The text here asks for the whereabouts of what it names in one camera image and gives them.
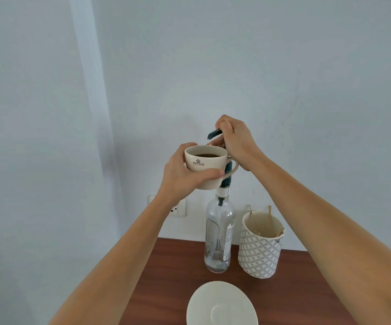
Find person's left hand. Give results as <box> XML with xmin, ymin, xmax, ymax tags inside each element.
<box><xmin>156</xmin><ymin>142</ymin><xmax>226</xmax><ymax>206</ymax></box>

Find person's right hand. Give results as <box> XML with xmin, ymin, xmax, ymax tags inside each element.
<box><xmin>206</xmin><ymin>114</ymin><xmax>270</xmax><ymax>172</ymax></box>

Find white coffee cup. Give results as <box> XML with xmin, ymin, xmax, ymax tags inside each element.
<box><xmin>184</xmin><ymin>144</ymin><xmax>240</xmax><ymax>190</ymax></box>

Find glass syrup bottle with pump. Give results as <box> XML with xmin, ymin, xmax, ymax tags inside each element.
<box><xmin>204</xmin><ymin>129</ymin><xmax>236</xmax><ymax>274</ymax></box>

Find white saucer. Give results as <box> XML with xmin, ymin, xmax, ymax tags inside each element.
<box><xmin>186</xmin><ymin>280</ymin><xmax>259</xmax><ymax>325</ymax></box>

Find person's left forearm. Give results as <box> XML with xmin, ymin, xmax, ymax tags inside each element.
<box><xmin>48</xmin><ymin>194</ymin><xmax>181</xmax><ymax>325</ymax></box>

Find person's right forearm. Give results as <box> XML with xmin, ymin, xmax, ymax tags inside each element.
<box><xmin>249</xmin><ymin>157</ymin><xmax>391</xmax><ymax>325</ymax></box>

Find brown wooden table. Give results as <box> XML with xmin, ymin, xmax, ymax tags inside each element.
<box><xmin>118</xmin><ymin>237</ymin><xmax>391</xmax><ymax>325</ymax></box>

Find patterned white stick holder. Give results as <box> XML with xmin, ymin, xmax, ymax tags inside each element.
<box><xmin>237</xmin><ymin>210</ymin><xmax>285</xmax><ymax>279</ymax></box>

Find white wall socket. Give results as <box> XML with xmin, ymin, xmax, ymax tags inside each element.
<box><xmin>148</xmin><ymin>195</ymin><xmax>187</xmax><ymax>218</ymax></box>

